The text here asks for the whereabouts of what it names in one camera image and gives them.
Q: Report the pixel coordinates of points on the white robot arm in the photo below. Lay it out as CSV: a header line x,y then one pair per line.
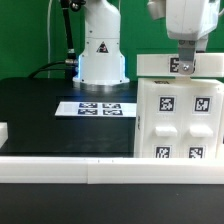
x,y
101,64

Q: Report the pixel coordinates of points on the white cabinet body box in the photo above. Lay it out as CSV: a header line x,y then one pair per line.
x,y
183,86

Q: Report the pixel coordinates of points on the white cabinet top block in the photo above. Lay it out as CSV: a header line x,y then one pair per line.
x,y
206,65

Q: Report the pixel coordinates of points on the white U-shaped fence frame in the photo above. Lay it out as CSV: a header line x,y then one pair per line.
x,y
110,170

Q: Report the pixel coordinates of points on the white marker base plate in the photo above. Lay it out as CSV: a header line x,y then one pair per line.
x,y
96,109

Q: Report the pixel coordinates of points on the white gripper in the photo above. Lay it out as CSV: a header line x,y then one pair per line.
x,y
190,20

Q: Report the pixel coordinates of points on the white door panel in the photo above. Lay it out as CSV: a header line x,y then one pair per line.
x,y
161,125
201,121

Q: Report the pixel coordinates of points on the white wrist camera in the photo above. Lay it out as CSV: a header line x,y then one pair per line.
x,y
157,8

